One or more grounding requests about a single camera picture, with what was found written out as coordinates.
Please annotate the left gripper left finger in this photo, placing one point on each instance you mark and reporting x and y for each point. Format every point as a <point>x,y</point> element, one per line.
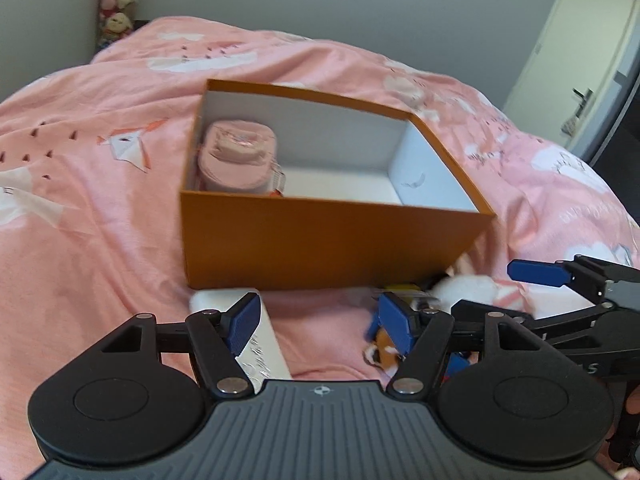
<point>217,338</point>

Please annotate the orange cardboard box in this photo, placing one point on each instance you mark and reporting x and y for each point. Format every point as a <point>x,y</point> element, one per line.
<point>360,194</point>

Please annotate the white door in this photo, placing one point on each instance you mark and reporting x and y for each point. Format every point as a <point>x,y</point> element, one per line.
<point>580,46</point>

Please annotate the door handle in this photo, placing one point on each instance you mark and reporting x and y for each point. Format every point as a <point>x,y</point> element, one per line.
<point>570,126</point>

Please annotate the brown dog plush toy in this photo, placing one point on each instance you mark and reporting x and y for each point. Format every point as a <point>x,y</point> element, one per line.
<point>380,352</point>

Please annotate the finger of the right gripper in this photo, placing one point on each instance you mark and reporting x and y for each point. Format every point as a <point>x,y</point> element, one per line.
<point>593,279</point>
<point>470,317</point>

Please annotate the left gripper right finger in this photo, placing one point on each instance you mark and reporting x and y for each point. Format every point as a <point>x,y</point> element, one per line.
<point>422,339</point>

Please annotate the yellow tape measure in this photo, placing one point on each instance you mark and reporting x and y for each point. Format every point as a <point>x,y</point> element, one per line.
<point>416,298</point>

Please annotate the pink fabric pouch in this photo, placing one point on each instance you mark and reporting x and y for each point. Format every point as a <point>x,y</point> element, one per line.
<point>237,156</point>

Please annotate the white pink striped plush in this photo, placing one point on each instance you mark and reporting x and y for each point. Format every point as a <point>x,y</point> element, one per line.
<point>481,280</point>

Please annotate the operator's hand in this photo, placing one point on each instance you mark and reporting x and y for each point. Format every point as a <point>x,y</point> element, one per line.
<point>623,445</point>

